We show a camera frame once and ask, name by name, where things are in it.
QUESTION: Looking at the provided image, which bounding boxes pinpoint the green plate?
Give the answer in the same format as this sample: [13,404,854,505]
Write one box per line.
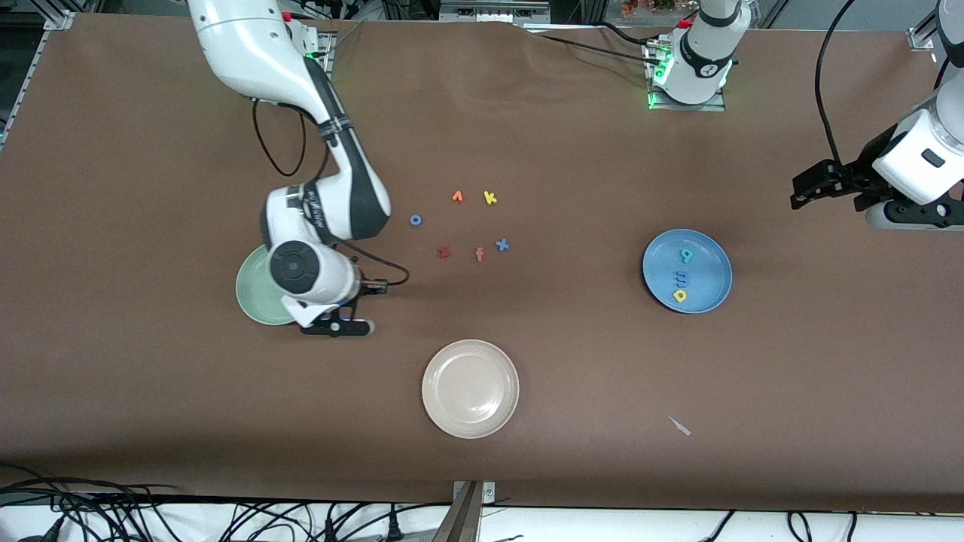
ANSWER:
[235,245,298,326]

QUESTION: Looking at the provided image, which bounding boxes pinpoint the beige plate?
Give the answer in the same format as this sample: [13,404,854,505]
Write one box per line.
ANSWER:
[421,339,520,440]

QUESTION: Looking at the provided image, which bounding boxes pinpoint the blue plate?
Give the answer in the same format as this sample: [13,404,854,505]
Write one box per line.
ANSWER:
[642,229,733,315]

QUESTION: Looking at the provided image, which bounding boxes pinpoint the dark grey metal bar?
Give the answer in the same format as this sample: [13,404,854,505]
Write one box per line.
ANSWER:
[431,482,484,542]

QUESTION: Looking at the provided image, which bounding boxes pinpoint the grey metal box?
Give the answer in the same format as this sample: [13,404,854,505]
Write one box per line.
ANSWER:
[439,0,551,23]

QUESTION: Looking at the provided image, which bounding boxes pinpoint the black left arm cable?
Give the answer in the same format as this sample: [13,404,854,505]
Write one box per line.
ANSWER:
[816,0,859,170]

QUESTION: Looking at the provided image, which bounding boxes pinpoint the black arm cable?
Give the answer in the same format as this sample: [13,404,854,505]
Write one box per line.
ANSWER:
[252,98,410,287]
[816,0,859,170]

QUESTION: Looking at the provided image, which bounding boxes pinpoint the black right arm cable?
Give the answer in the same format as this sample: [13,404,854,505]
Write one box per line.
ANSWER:
[252,98,410,287]

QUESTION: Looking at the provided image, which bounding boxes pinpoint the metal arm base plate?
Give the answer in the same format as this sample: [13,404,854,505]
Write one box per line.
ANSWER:
[646,41,728,112]
[249,32,336,103]

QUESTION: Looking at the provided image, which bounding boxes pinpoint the small metal table bracket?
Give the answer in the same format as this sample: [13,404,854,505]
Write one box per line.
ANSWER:
[452,480,496,505]

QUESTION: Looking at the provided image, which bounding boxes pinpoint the black base cable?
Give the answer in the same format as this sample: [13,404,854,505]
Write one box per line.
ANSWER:
[536,32,656,61]
[599,21,664,50]

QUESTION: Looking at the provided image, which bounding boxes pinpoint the tangled black floor cables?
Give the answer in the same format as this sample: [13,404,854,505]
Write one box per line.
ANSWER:
[0,463,453,542]

